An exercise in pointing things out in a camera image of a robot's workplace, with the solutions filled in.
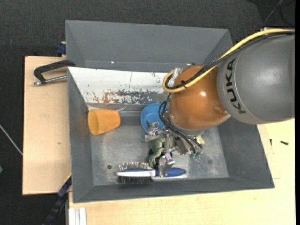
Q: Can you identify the pale wood flat board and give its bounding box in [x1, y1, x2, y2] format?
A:
[22, 55, 72, 195]

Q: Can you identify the grey metal bin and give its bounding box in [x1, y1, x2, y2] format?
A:
[65, 19, 275, 203]

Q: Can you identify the blue and white brush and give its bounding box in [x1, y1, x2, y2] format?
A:
[115, 162, 188, 185]

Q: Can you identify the green toy animal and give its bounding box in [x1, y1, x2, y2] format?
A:
[147, 136, 171, 169]

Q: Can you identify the blue bowl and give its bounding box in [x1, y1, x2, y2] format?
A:
[140, 103, 170, 132]

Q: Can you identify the orange plastic cup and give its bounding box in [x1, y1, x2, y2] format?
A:
[88, 108, 121, 136]

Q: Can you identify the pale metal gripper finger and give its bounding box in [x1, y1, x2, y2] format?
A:
[158, 154, 176, 177]
[144, 120, 166, 143]

